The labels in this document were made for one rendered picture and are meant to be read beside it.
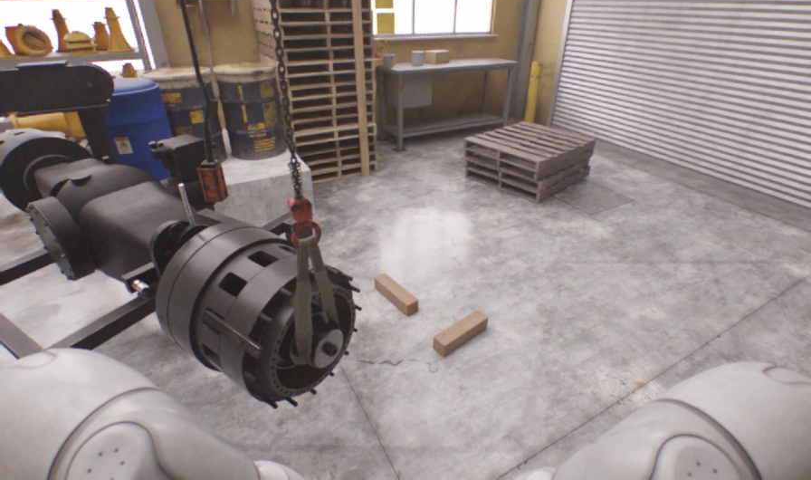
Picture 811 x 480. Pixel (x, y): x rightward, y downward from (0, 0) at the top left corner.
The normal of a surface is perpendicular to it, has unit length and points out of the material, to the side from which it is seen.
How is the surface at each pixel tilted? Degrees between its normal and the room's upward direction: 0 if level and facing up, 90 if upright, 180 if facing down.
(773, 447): 32
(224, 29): 90
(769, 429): 17
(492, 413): 0
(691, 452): 27
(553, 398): 0
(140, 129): 90
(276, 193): 90
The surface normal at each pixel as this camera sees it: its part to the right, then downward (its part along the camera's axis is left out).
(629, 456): -0.78, -0.62
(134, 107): 0.76, 0.32
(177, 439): 0.73, -0.68
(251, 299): -0.29, -0.54
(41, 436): -0.07, -0.46
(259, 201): 0.47, 0.44
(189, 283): -0.39, -0.36
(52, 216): 0.46, -0.56
